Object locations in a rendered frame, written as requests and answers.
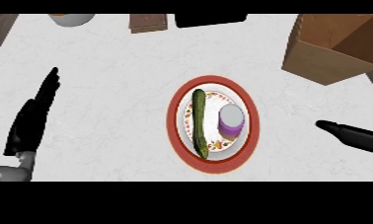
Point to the brown wooden block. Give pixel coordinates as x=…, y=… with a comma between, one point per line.
x=149, y=23

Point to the white floral plate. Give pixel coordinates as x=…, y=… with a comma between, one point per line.
x=214, y=121

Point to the brown wooden cabinet edge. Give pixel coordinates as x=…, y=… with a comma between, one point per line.
x=6, y=25

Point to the red oval placemat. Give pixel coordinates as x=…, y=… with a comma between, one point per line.
x=213, y=124

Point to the brown cardboard box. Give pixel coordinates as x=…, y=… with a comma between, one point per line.
x=331, y=48

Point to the purple can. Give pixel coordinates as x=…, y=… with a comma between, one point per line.
x=230, y=122

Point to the black appliance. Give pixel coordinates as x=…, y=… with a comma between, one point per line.
x=210, y=20

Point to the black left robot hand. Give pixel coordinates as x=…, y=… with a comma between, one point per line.
x=30, y=120

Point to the grey bowl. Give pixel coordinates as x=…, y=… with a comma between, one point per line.
x=71, y=19

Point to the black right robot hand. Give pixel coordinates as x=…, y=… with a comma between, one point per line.
x=350, y=135

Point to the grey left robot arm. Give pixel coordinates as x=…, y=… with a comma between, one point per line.
x=15, y=168

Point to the green cucumber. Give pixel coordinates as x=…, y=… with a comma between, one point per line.
x=199, y=122

